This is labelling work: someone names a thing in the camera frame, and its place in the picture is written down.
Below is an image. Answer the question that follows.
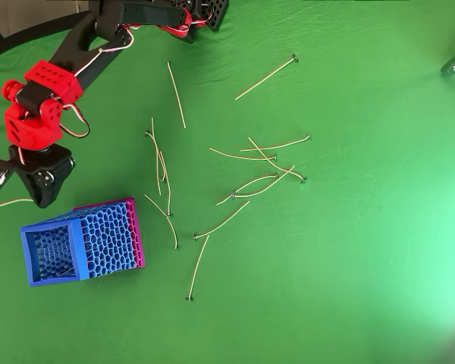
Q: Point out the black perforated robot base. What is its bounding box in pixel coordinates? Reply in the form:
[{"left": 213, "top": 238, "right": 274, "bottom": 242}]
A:
[{"left": 191, "top": 0, "right": 229, "bottom": 32}]

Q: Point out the blue and pink lattice basket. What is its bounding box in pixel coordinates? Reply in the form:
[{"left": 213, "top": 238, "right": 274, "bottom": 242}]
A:
[{"left": 19, "top": 196, "right": 146, "bottom": 288}]

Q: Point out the green table cloth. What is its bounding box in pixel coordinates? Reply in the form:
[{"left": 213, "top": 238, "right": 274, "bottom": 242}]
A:
[{"left": 0, "top": 0, "right": 455, "bottom": 364}]

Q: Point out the red white servo cable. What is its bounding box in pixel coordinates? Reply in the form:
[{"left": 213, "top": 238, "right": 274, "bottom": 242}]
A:
[
  {"left": 58, "top": 102, "right": 91, "bottom": 140},
  {"left": 74, "top": 24, "right": 134, "bottom": 77}
]

